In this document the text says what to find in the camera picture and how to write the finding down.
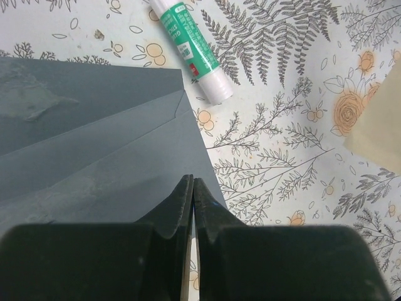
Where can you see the green white glue stick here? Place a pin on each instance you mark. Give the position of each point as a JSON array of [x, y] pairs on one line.
[[193, 48]]

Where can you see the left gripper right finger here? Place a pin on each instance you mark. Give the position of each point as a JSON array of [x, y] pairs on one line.
[[241, 262]]

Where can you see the floral tablecloth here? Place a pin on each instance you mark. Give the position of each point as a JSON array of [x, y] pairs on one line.
[[302, 73]]

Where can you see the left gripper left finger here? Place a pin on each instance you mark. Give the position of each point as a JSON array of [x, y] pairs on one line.
[[142, 260]]

